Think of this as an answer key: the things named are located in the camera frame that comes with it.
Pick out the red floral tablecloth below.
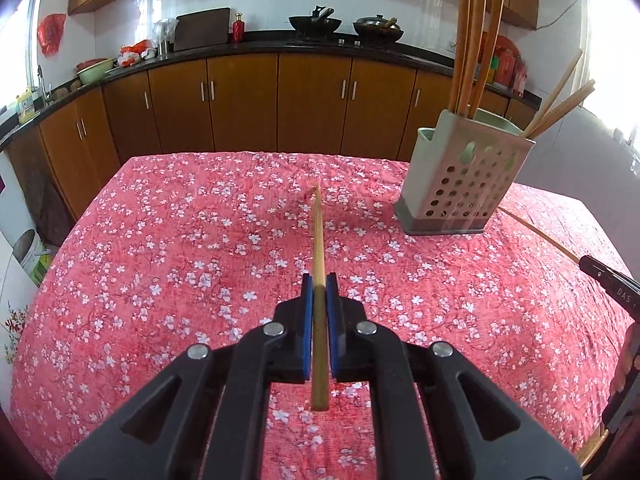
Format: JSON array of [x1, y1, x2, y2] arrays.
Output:
[[10, 151, 636, 480]]

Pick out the red bag of bottles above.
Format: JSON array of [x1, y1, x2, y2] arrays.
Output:
[[480, 35, 528, 98]]

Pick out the black kitchen countertop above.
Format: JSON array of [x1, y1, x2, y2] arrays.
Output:
[[0, 30, 543, 151]]

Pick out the dark cloth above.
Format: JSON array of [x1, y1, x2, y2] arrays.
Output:
[[27, 170, 76, 247]]

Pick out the red and white packaging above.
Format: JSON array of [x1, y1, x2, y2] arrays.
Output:
[[117, 39, 157, 67]]

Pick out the brown lower kitchen cabinets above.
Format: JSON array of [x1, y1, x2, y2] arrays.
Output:
[[7, 52, 538, 221]]

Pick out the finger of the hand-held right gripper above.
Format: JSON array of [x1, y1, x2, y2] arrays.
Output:
[[579, 255, 640, 322]]

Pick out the person's right hand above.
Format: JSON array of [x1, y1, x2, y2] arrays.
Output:
[[612, 322, 640, 397]]

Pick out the black wok with handle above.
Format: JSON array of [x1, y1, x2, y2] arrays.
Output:
[[288, 5, 343, 32]]

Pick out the black wok with wooden spatula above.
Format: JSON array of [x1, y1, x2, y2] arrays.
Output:
[[352, 15, 405, 42]]

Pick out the dark cutting board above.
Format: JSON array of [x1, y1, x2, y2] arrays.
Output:
[[172, 7, 232, 52]]

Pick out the white bucket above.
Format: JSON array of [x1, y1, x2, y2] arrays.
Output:
[[10, 229, 53, 288]]

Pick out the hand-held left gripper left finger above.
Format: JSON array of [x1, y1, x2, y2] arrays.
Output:
[[54, 272, 315, 480]]

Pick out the yellow detergent bottle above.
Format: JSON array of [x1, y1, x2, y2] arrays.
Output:
[[17, 92, 38, 125]]

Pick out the metal faucet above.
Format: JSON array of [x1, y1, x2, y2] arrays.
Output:
[[37, 64, 53, 106]]

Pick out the black gas stove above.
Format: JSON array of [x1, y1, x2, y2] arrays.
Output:
[[290, 30, 406, 47]]

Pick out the steel cups in plastic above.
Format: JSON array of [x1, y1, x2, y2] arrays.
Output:
[[152, 17, 179, 56]]

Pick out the green basin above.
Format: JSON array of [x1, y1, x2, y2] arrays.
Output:
[[76, 57, 116, 86]]

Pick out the grey perforated chopstick holder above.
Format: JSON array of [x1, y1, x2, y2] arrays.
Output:
[[394, 109, 537, 237]]

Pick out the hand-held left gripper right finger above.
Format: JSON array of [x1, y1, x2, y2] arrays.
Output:
[[325, 272, 583, 480]]

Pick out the red plastic bag on wall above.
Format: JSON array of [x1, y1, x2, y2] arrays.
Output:
[[37, 12, 67, 57]]

